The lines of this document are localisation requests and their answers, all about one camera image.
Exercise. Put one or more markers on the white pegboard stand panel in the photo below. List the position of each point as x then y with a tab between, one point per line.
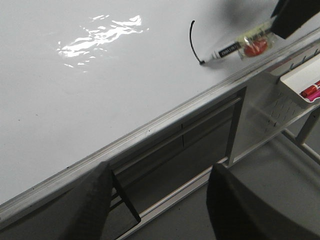
269	156

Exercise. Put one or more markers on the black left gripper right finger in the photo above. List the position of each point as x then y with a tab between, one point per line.
236	213

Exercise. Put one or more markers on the white plastic marker tray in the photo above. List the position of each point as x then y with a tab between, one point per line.
299	79

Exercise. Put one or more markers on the white whiteboard with metal frame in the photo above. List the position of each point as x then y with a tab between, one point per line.
83	80

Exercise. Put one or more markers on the dark rectangular frame with bar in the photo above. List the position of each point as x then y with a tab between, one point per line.
163	161

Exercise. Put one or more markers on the red marker in tray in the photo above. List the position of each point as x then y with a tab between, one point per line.
310	90

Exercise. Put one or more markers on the white black whiteboard marker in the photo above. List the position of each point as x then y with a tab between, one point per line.
250	44

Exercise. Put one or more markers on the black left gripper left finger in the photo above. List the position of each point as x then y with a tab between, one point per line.
92	211

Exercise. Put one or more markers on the pink marker in tray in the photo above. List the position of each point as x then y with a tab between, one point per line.
313	96

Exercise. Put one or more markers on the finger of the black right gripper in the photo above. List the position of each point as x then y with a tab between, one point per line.
290	15

